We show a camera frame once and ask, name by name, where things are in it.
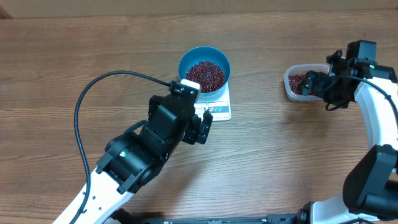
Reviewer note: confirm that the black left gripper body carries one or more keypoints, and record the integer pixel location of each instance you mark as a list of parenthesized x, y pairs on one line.
[(191, 134)]

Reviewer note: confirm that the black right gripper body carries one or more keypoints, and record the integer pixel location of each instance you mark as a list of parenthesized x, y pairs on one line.
[(329, 89)]

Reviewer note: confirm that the orange scoop with blue handle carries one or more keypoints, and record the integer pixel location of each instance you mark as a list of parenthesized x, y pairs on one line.
[(304, 90)]

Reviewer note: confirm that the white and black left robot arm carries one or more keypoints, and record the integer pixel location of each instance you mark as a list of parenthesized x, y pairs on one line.
[(134, 158)]

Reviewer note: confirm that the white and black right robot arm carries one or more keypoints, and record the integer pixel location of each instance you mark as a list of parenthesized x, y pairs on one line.
[(368, 194)]

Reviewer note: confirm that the white digital kitchen scale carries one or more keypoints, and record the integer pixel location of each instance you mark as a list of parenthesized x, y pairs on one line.
[(217, 103)]

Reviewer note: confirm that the red beans in bowl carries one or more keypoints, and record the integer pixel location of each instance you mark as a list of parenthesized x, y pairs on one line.
[(209, 75)]

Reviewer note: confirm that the blue metal bowl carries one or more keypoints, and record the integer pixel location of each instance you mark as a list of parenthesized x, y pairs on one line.
[(204, 53)]

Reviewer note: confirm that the red beans in container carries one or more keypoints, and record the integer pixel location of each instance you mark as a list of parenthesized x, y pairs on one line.
[(295, 81)]

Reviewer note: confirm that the clear plastic container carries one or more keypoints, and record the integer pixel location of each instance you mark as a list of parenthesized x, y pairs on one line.
[(302, 69)]

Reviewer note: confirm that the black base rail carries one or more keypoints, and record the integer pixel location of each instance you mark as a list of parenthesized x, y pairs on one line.
[(123, 217)]

